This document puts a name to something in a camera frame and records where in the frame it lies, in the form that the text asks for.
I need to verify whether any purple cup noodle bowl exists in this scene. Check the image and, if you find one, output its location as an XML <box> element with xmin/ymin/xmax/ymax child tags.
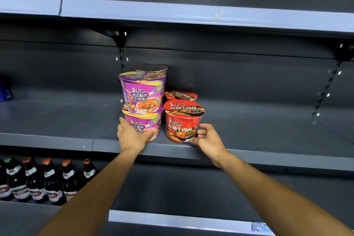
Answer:
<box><xmin>118</xmin><ymin>71</ymin><xmax>167</xmax><ymax>115</ymax></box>
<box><xmin>121</xmin><ymin>108</ymin><xmax>164</xmax><ymax>142</ymax></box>
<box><xmin>135</xmin><ymin>63</ymin><xmax>169</xmax><ymax>76</ymax></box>

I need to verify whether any dark metal store shelving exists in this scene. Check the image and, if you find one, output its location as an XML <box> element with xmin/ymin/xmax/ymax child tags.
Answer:
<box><xmin>0</xmin><ymin>0</ymin><xmax>354</xmax><ymax>236</ymax></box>

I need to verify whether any person's right forearm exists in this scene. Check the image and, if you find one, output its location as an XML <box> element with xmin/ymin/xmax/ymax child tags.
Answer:
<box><xmin>218</xmin><ymin>151</ymin><xmax>354</xmax><ymax>236</ymax></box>

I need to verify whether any blue price tag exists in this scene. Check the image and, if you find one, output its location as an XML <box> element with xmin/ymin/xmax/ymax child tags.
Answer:
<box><xmin>251</xmin><ymin>222</ymin><xmax>275</xmax><ymax>236</ymax></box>

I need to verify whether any person's left hand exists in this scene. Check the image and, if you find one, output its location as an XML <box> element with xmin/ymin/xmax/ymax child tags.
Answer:
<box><xmin>117</xmin><ymin>117</ymin><xmax>157</xmax><ymax>154</ymax></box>

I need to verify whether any row of blue soda cans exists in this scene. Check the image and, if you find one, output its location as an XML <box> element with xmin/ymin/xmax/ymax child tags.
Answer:
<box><xmin>0</xmin><ymin>77</ymin><xmax>14</xmax><ymax>103</ymax></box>

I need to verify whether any person's left forearm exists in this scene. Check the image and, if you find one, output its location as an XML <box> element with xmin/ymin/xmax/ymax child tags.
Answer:
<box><xmin>38</xmin><ymin>149</ymin><xmax>139</xmax><ymax>236</ymax></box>

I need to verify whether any person's right hand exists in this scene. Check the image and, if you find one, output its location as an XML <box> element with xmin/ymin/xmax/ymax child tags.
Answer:
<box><xmin>190</xmin><ymin>123</ymin><xmax>230</xmax><ymax>169</ymax></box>

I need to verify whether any red cup noodle bowl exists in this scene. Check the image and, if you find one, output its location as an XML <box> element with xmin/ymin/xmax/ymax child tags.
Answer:
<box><xmin>164</xmin><ymin>90</ymin><xmax>198</xmax><ymax>103</ymax></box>
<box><xmin>163</xmin><ymin>99</ymin><xmax>205</xmax><ymax>144</ymax></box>

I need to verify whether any row of dark glass bottles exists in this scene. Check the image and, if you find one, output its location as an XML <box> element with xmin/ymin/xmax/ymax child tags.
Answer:
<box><xmin>0</xmin><ymin>156</ymin><xmax>98</xmax><ymax>206</ymax></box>

